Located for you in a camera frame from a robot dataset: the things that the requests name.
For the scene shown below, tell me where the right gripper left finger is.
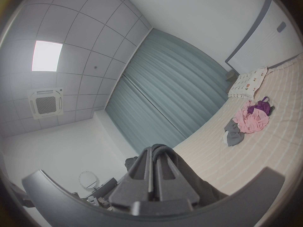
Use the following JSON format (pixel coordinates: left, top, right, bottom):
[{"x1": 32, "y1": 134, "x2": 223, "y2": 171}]
[{"x1": 108, "y1": 147, "x2": 152, "y2": 207}]

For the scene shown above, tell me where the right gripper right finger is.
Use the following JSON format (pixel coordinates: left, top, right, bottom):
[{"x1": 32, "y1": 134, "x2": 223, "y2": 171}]
[{"x1": 153, "y1": 150, "x2": 199, "y2": 203}]

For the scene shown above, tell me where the black long-sleeved top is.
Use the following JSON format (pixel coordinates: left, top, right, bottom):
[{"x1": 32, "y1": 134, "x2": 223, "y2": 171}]
[{"x1": 125, "y1": 144, "x2": 228, "y2": 203}]

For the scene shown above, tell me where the bed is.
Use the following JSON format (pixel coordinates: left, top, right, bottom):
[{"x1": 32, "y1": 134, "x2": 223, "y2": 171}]
[{"x1": 173, "y1": 0, "x2": 303, "y2": 196}]

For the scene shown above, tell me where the round white-framed mirror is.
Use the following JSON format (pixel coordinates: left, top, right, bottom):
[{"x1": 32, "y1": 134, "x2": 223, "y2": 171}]
[{"x1": 79, "y1": 171, "x2": 99, "y2": 190}]

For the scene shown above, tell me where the blue-green curtain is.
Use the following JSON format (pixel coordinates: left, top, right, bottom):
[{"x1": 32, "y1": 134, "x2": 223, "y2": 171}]
[
  {"x1": 123, "y1": 29, "x2": 234, "y2": 140},
  {"x1": 104, "y1": 76, "x2": 188, "y2": 156}
]

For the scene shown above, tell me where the grey garment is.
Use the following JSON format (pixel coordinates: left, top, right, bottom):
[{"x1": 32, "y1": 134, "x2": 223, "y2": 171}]
[{"x1": 224, "y1": 118, "x2": 245, "y2": 147}]

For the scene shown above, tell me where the pink garment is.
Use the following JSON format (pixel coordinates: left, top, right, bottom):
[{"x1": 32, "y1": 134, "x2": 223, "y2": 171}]
[{"x1": 233, "y1": 100, "x2": 270, "y2": 134}]

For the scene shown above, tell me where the ceiling air conditioner vent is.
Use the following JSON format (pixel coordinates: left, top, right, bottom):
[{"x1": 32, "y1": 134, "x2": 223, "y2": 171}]
[{"x1": 27, "y1": 88, "x2": 65, "y2": 120}]

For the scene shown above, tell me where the purple garment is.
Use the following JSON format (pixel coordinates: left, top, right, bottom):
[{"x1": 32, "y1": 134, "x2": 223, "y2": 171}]
[{"x1": 247, "y1": 97, "x2": 275, "y2": 116}]

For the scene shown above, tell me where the grey bedside table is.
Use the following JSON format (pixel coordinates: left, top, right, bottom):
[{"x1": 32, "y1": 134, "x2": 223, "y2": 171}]
[{"x1": 225, "y1": 70, "x2": 239, "y2": 82}]

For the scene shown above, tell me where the white printed pillow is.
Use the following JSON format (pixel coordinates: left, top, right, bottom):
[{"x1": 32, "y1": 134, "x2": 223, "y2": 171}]
[{"x1": 228, "y1": 67, "x2": 268, "y2": 99}]

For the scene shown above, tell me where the square ceiling light panel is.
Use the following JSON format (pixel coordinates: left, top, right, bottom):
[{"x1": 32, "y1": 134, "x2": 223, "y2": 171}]
[{"x1": 32, "y1": 40, "x2": 63, "y2": 71}]

